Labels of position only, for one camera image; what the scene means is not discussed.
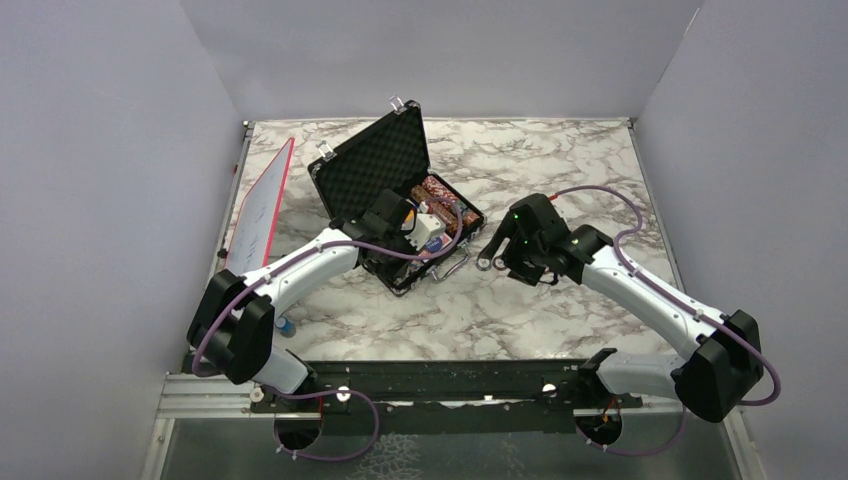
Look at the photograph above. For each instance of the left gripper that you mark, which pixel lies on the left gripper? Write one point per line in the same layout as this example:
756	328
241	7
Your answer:
393	272

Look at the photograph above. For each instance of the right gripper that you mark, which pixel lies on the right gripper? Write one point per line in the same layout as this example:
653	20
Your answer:
525	272

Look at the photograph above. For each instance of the black poker case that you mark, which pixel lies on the black poker case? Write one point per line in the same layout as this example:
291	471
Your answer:
376	185

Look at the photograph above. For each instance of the red card deck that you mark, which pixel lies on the red card deck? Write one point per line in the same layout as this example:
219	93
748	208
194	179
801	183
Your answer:
436	245

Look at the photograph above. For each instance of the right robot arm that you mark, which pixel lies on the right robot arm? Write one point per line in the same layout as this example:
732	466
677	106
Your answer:
717	358

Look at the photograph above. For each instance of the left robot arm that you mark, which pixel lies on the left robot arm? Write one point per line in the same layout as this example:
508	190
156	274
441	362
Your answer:
233	327

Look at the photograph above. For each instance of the red framed whiteboard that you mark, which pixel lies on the red framed whiteboard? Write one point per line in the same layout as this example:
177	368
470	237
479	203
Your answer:
251	239

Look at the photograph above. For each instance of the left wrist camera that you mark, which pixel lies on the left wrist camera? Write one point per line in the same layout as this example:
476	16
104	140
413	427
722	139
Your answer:
419	228

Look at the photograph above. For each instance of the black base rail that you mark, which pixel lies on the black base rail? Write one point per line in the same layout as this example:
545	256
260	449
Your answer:
357	398

